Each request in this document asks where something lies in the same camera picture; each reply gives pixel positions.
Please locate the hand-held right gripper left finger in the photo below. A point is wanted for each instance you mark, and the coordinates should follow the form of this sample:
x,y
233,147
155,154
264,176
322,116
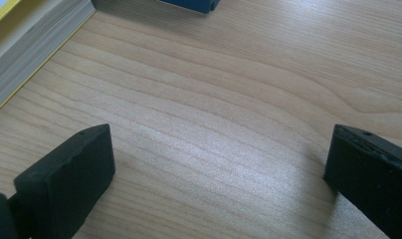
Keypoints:
x,y
69,179

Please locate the blue plastic file rack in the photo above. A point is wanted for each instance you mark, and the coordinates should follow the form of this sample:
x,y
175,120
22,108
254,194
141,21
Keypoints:
x,y
192,4

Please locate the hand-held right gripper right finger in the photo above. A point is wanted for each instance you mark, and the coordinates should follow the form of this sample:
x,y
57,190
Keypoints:
x,y
371,179

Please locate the yellow and white book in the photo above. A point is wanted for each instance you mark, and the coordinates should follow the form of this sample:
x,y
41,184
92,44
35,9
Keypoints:
x,y
30,49

